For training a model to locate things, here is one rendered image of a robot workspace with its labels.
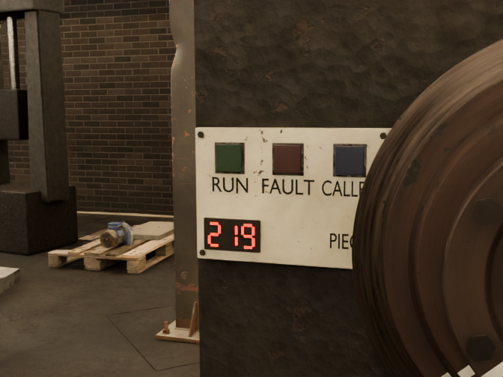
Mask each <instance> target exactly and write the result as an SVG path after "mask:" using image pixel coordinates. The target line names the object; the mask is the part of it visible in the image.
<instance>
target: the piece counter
mask: <svg viewBox="0 0 503 377"><path fill-rule="evenodd" d="M210 224H212V225H218V222H210ZM244 227H252V224H244ZM244 227H241V235H244ZM218 230H219V233H221V225H218ZM219 233H210V236H218V235H219ZM210 236H208V244H210ZM252 236H254V227H252ZM252 236H251V235H244V238H252ZM210 246H213V247H218V246H219V244H210ZM252 246H253V247H254V238H252ZM252 246H244V248H247V249H252Z"/></svg>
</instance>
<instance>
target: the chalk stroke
mask: <svg viewBox="0 0 503 377"><path fill-rule="evenodd" d="M474 374H475V373H474V371H473V370H472V368H471V367H470V366H469V365H468V366H467V367H465V368H464V369H462V370H461V371H459V372H458V375H459V376H460V377H471V376H473V375H474ZM502 376H503V362H501V363H500V364H499V365H497V366H496V367H494V368H493V369H491V370H490V371H489V372H487V373H486V374H484V375H483V376H481V377H502ZM442 377H451V375H450V374H449V373H446V374H444V375H443V376H442Z"/></svg>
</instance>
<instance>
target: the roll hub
mask: <svg viewBox="0 0 503 377"><path fill-rule="evenodd" d="M489 197H491V198H492V199H493V200H494V201H495V202H496V203H497V204H498V205H499V206H500V207H501V208H502V211H501V214H500V216H499V219H498V221H497V224H488V225H484V226H481V225H480V224H479V223H478V222H477V221H476V220H475V219H474V218H473V217H472V215H471V213H472V209H473V207H474V205H475V201H476V200H480V199H484V198H489ZM442 290H443V298H444V303H445V311H446V314H447V317H448V322H449V325H450V328H451V331H452V334H453V335H454V339H455V341H456V343H457V345H458V347H459V349H460V351H461V353H462V354H463V357H464V358H465V359H466V361H467V363H468V364H469V366H470V367H471V368H472V370H473V371H474V373H475V374H476V376H477V377H481V376H483V375H484V374H486V373H487V372H489V371H490V370H491V369H493V368H494V367H496V366H497V365H499V364H500V363H501V362H503V156H502V157H501V158H500V159H498V160H497V161H496V162H495V163H493V164H492V165H491V166H490V167H489V168H488V169H487V170H486V171H485V172H484V173H483V174H482V175H481V176H480V177H479V179H478V180H477V181H476V182H475V184H474V185H473V186H472V187H471V188H470V190H469V192H468V193H467V195H466V196H465V197H464V199H463V201H462V203H461V204H460V207H459V209H458V210H457V213H456V215H455V216H454V220H453V222H452V224H451V228H450V230H449V234H448V239H447V242H446V247H445V257H444V264H443V273H442ZM476 334H486V335H487V336H488V337H489V338H490V339H491V340H492V342H493V343H494V344H495V345H496V348H495V350H494V352H493V356H492V357H491V360H489V361H475V360H474V359H473V358H472V357H471V356H470V355H469V353H468V352H467V351H466V345H467V343H468V341H469V338H470V335H476Z"/></svg>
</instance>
